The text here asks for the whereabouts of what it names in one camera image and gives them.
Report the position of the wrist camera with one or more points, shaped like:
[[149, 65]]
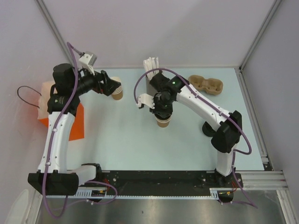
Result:
[[145, 99], [87, 61]]

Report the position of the white wrapped stirrers bundle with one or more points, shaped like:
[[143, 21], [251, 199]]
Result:
[[149, 64]]

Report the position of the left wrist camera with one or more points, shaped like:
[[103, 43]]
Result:
[[87, 61]]

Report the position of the white slotted cable duct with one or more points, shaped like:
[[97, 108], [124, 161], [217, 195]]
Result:
[[87, 193]]

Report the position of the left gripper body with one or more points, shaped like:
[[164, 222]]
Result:
[[98, 86]]

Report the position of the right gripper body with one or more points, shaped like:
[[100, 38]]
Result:
[[165, 108]]

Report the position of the aluminium frame rail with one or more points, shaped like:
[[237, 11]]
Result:
[[263, 180]]

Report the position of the single brown paper cup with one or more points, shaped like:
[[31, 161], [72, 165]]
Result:
[[163, 122]]

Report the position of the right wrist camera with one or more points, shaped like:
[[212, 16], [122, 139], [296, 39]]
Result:
[[145, 99]]

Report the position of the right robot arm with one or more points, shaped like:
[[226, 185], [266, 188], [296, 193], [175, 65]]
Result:
[[222, 126]]

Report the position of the stack of brown paper cups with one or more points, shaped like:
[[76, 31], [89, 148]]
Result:
[[118, 93]]

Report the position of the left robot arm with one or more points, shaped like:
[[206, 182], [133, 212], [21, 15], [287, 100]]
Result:
[[52, 177]]

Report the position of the orange paper bag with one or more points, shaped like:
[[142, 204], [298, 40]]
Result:
[[62, 120]]

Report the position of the grey stirrer holder cup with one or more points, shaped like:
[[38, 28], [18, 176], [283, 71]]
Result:
[[149, 89]]

